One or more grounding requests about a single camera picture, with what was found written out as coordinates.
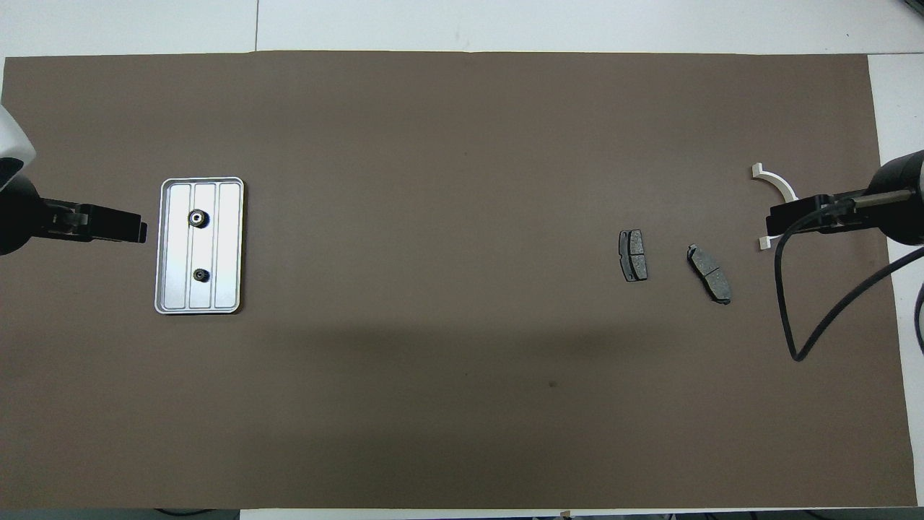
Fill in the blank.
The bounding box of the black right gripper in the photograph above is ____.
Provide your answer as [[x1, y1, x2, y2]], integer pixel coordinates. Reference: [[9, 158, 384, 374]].
[[767, 150, 924, 246]]

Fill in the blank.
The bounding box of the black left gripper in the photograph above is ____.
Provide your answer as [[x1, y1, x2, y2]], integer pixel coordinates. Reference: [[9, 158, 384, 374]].
[[0, 177, 148, 256]]

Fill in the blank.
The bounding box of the silver metal tray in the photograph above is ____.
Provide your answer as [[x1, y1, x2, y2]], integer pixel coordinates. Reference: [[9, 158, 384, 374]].
[[154, 177, 245, 316]]

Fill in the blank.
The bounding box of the long dark brake pad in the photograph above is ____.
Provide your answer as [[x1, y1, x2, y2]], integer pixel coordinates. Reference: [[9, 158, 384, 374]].
[[686, 244, 733, 306]]

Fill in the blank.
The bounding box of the short dark brake pad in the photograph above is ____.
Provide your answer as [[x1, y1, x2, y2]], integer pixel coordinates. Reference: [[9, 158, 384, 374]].
[[619, 229, 649, 283]]

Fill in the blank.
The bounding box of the brown table mat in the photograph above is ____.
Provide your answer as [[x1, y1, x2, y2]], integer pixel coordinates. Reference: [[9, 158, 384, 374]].
[[0, 51, 918, 510]]

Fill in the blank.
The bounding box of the white curved plastic bracket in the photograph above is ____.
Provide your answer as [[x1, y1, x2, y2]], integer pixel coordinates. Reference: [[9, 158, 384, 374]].
[[751, 163, 799, 252]]

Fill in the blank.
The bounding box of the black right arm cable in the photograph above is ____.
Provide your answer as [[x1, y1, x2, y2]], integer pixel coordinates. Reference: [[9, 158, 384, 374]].
[[774, 189, 924, 362]]

